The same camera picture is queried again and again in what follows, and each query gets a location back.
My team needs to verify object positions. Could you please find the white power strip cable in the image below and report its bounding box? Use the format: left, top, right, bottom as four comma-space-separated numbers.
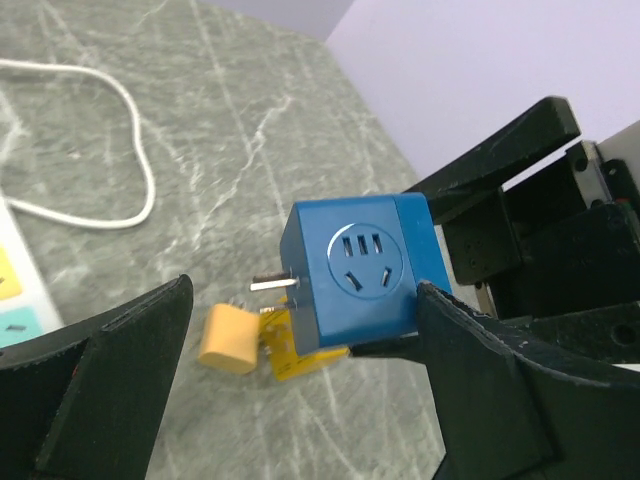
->
0, 58, 157, 231

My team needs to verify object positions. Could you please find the blue cube socket adapter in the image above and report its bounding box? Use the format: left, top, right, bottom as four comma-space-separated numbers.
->
250, 193, 451, 355

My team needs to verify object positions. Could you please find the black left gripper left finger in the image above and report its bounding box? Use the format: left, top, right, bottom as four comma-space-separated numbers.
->
1, 275, 193, 479

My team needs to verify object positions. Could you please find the yellow cube socket adapter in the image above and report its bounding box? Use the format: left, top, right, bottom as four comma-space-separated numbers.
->
259, 310, 349, 382

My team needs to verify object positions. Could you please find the small orange plug adapter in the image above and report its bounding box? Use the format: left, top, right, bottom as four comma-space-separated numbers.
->
197, 303, 260, 375

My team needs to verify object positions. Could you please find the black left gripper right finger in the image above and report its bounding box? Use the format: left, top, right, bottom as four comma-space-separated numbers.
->
418, 282, 639, 479

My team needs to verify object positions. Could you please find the white power strip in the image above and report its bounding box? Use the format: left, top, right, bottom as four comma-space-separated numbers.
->
0, 198, 65, 348

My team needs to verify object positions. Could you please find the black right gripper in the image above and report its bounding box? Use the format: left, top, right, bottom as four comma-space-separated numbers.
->
350, 96, 639, 370

